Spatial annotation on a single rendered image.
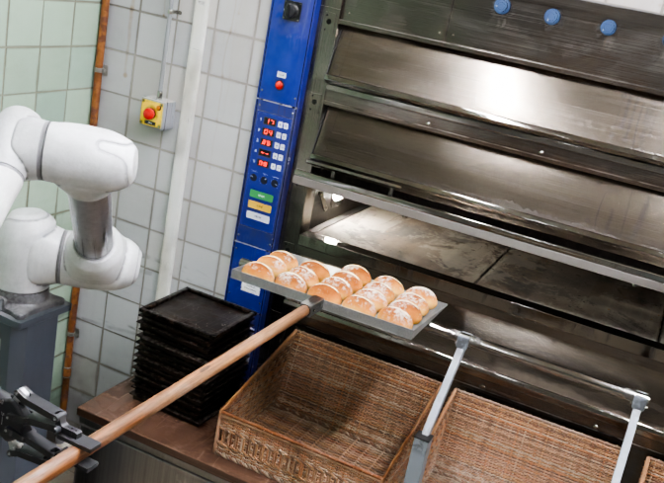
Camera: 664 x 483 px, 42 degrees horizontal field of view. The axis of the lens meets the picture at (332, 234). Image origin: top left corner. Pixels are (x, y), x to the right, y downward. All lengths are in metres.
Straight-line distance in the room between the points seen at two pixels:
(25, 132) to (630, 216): 1.67
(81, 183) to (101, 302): 1.59
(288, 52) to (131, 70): 0.64
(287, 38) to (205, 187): 0.62
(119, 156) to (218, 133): 1.16
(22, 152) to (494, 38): 1.42
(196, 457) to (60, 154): 1.18
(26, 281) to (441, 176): 1.26
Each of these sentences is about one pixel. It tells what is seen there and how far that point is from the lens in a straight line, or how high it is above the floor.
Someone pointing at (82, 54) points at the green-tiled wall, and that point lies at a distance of 3.26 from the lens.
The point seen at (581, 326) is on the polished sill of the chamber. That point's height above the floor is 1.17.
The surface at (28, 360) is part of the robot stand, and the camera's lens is 2.63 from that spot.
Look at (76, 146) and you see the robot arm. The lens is 1.94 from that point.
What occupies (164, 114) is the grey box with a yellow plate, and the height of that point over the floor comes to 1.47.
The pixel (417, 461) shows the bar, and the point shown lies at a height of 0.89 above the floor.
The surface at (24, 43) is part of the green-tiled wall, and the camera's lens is 3.04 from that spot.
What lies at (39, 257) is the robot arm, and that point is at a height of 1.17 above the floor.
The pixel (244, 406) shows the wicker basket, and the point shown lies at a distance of 2.87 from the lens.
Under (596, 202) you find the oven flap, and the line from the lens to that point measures 2.68.
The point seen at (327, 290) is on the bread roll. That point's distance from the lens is 2.39.
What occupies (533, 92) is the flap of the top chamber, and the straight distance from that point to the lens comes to 2.68.
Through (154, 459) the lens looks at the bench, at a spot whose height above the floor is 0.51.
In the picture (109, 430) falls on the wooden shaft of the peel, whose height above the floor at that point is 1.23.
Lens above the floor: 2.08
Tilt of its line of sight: 17 degrees down
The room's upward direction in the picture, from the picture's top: 11 degrees clockwise
